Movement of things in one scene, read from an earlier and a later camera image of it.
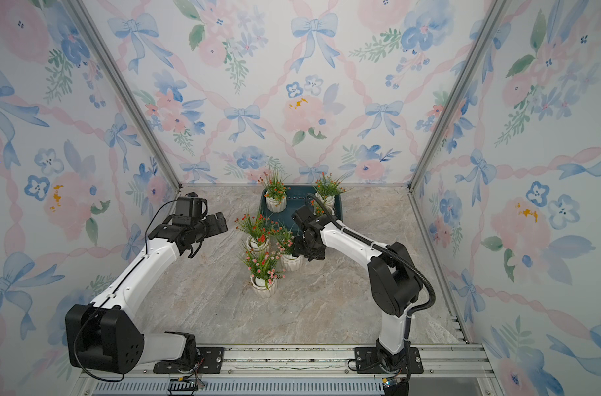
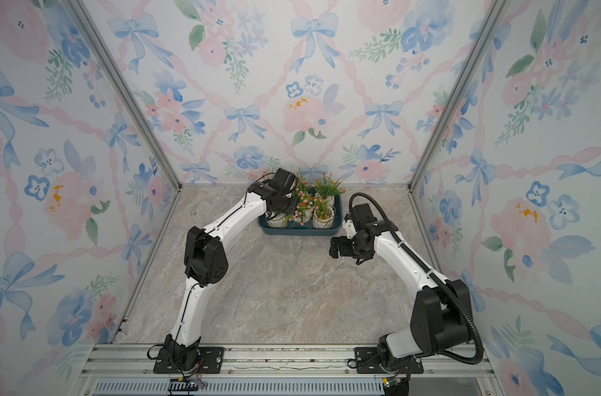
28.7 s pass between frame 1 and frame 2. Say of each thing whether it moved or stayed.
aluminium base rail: stayed
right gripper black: moved
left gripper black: moved
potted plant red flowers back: moved
